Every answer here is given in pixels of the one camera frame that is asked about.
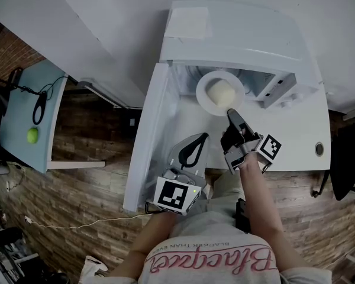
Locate black office chair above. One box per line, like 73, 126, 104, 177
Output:
312, 120, 355, 209

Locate person's white printed shirt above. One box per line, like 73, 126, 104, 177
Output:
106, 210, 334, 284

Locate long white floor cable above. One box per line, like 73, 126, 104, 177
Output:
25, 211, 154, 229

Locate person's right forearm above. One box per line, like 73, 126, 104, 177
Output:
239, 152, 311, 277

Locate white round plate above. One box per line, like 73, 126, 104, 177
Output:
195, 71, 245, 117

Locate white microwave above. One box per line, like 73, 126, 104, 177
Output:
122, 0, 323, 214

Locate white table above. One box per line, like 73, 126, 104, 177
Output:
141, 78, 332, 173

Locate black ring-base stand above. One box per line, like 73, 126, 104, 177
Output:
0, 75, 69, 126

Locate person's beige trousers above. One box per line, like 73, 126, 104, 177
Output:
202, 169, 246, 218

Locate white paper sheet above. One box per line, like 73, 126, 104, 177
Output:
165, 7, 214, 38

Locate green ball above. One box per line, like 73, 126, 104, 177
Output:
27, 128, 40, 144

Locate black waist pouch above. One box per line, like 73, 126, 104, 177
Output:
233, 198, 252, 235

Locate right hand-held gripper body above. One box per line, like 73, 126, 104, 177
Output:
224, 133, 282, 175

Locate light blue table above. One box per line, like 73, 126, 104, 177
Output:
0, 59, 106, 174

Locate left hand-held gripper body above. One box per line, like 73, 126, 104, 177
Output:
152, 160, 207, 217

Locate person's left forearm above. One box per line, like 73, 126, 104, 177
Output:
109, 210, 178, 279

